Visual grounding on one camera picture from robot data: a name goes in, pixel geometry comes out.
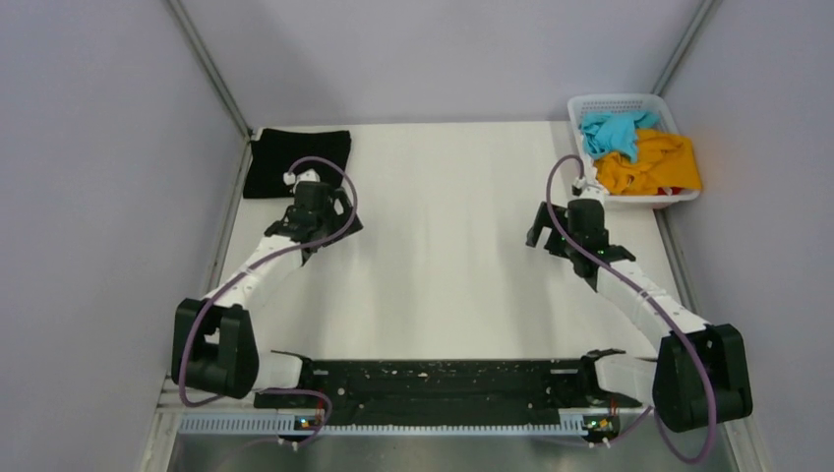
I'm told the white slotted cable duct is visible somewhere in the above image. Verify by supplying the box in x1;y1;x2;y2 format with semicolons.
179;413;618;438

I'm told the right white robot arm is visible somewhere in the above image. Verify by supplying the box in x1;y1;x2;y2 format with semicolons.
526;189;753;433

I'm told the orange t-shirt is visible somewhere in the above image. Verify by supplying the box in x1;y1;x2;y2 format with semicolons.
594;129;703;197

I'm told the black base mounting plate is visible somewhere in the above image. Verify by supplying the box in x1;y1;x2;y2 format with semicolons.
254;359;639;427

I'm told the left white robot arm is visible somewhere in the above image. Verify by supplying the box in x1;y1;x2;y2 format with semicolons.
170;170;363;407

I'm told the light blue t-shirt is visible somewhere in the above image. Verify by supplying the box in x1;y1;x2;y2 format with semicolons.
578;110;660;163

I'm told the black t-shirt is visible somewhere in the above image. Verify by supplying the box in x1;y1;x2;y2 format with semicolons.
242;129;352;200

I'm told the aluminium frame rail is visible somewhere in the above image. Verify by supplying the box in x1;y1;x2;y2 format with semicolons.
138;378;185;472

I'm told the white plastic basket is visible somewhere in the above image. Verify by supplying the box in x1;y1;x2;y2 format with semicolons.
567;93;700;208

